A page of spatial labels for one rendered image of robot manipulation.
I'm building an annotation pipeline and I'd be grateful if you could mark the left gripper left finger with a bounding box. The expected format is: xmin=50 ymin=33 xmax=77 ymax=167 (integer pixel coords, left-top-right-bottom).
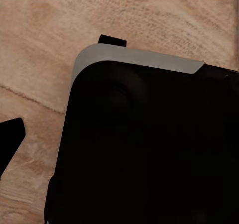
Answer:
xmin=0 ymin=117 xmax=26 ymax=176

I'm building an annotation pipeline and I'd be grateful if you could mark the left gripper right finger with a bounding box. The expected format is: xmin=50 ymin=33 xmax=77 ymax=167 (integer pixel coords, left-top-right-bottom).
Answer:
xmin=223 ymin=117 xmax=239 ymax=157

